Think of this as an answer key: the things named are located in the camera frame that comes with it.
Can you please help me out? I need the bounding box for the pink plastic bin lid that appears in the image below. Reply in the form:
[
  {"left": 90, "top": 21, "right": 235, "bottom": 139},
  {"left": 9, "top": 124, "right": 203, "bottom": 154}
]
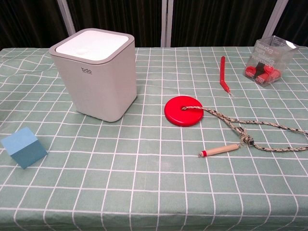
[{"left": 55, "top": 30, "right": 129, "bottom": 61}]

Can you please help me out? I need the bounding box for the clear plastic box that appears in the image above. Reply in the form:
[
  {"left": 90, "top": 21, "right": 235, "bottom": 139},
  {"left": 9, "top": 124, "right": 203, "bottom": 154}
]
[{"left": 243, "top": 35, "right": 300, "bottom": 87}]

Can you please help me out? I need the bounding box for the green checked tablecloth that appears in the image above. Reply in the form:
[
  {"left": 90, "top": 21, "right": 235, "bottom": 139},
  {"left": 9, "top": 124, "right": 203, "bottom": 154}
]
[{"left": 0, "top": 46, "right": 308, "bottom": 231}]

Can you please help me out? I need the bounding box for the red bent stick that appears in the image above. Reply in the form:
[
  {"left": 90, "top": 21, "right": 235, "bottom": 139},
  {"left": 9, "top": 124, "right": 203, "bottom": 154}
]
[{"left": 219, "top": 56, "right": 234, "bottom": 97}]

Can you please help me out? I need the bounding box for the wooden peg with red tip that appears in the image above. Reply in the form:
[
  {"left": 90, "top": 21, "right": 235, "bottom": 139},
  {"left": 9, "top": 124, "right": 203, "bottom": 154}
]
[{"left": 198, "top": 143, "right": 241, "bottom": 159}]

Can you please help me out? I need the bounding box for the blue cube block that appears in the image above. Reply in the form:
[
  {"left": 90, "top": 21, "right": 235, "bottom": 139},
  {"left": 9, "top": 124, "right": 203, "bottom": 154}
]
[{"left": 0, "top": 127, "right": 48, "bottom": 170}]

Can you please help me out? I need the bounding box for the braided beige rope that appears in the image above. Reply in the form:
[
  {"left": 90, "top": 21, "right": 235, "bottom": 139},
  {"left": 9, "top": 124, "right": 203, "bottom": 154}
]
[{"left": 182, "top": 105, "right": 308, "bottom": 153}]

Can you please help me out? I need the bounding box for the dark pleated curtain panel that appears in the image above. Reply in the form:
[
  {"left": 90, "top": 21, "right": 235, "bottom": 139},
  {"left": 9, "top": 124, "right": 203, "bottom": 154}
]
[
  {"left": 0, "top": 0, "right": 69, "bottom": 49},
  {"left": 64, "top": 0, "right": 167, "bottom": 48},
  {"left": 271, "top": 0, "right": 308, "bottom": 49},
  {"left": 169, "top": 0, "right": 280, "bottom": 48}
]

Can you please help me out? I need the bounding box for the grey metal partition post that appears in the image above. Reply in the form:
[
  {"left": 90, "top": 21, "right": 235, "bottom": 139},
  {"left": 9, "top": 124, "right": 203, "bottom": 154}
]
[
  {"left": 57, "top": 0, "right": 77, "bottom": 37},
  {"left": 160, "top": 0, "right": 174, "bottom": 48},
  {"left": 264, "top": 0, "right": 289, "bottom": 46}
]

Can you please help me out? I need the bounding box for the red disc with hole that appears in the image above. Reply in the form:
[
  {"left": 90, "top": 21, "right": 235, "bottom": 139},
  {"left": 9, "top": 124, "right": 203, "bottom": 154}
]
[{"left": 164, "top": 96, "right": 204, "bottom": 127}]

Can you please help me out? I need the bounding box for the white lidded bin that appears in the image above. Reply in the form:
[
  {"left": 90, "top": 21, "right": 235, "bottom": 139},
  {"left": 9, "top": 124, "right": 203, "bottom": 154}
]
[{"left": 49, "top": 28, "right": 138, "bottom": 122}]

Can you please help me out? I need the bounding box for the small black block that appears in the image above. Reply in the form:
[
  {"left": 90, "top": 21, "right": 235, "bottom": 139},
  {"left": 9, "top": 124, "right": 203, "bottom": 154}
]
[{"left": 254, "top": 63, "right": 265, "bottom": 77}]

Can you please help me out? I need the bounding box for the red plastic roller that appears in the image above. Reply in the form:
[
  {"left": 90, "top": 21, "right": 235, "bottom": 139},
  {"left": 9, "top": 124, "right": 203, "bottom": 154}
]
[
  {"left": 244, "top": 66, "right": 257, "bottom": 78},
  {"left": 255, "top": 73, "right": 271, "bottom": 85},
  {"left": 266, "top": 66, "right": 282, "bottom": 81}
]

